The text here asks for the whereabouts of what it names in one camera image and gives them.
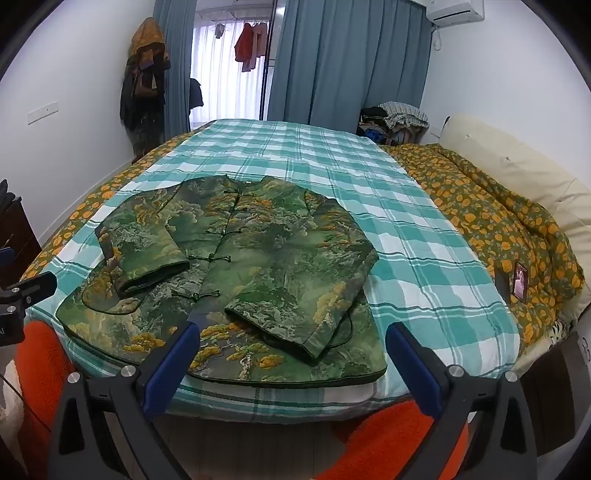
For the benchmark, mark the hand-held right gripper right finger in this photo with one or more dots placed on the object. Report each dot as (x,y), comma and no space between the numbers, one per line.
(415,365)

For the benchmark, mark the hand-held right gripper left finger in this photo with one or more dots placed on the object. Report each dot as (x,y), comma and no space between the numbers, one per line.
(170,369)

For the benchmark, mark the green landscape print padded jacket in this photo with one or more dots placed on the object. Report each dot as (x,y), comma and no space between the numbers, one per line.
(277,258)

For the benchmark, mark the pile of clothes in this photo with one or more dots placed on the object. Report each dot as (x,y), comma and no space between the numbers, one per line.
(397,117)

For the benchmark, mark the dark wooden cabinet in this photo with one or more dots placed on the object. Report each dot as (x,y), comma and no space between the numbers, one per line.
(16,240)

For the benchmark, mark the orange fluffy pants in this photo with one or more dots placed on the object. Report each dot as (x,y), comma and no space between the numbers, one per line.
(392,443)

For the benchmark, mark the small pink-screen phone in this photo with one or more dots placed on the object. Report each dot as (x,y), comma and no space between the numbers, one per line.
(521,281)

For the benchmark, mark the teal plaid bed sheet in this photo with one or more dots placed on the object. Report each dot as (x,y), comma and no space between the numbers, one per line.
(406,230)

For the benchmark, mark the tiger print cloth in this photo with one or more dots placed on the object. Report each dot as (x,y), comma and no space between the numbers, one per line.
(554,332)

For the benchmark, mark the orange floral quilt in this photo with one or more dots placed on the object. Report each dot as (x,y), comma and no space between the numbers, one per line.
(498,217)

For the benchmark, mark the narrow blue curtain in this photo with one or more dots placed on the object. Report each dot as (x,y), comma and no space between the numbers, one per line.
(175,60)

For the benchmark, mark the white sheer curtain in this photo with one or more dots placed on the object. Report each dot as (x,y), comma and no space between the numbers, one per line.
(226,87)

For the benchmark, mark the wide blue curtain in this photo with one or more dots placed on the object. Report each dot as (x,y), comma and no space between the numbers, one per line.
(341,60)

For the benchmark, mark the red hanging garment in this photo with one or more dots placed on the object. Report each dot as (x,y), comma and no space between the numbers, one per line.
(249,44)

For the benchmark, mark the white air conditioner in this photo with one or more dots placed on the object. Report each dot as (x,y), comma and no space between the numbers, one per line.
(455,10)

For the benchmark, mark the white wall plate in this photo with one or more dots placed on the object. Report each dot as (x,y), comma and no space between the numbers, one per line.
(43,110)

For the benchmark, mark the coats on wall rack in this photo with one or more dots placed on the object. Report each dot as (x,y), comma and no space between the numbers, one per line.
(145,83)

